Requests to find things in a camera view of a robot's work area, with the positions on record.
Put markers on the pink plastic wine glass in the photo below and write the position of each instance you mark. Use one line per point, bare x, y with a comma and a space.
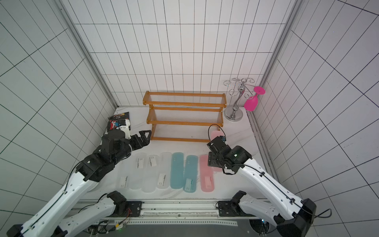
252, 102

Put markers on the chrome glass holder stand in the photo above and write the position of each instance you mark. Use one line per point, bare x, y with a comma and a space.
239, 88

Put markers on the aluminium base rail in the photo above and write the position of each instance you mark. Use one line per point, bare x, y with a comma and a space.
176, 212

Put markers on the wooden three-tier shelf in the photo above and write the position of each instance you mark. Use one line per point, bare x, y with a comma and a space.
184, 109

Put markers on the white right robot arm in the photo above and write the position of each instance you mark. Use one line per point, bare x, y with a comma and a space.
290, 215

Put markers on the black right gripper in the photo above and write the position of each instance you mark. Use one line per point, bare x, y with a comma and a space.
214, 155

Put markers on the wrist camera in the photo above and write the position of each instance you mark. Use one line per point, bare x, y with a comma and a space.
123, 125
223, 138

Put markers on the clear pencil case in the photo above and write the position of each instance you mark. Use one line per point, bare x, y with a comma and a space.
124, 172
151, 174
164, 172
137, 171

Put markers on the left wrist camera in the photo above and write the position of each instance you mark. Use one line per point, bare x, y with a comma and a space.
123, 125

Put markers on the black red snack bag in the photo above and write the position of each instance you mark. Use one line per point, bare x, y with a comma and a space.
114, 118

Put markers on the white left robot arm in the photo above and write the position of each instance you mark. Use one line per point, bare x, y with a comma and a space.
52, 220

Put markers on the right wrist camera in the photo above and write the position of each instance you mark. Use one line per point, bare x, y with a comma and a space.
223, 138

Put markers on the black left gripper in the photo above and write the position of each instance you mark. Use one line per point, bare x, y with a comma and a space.
146, 141

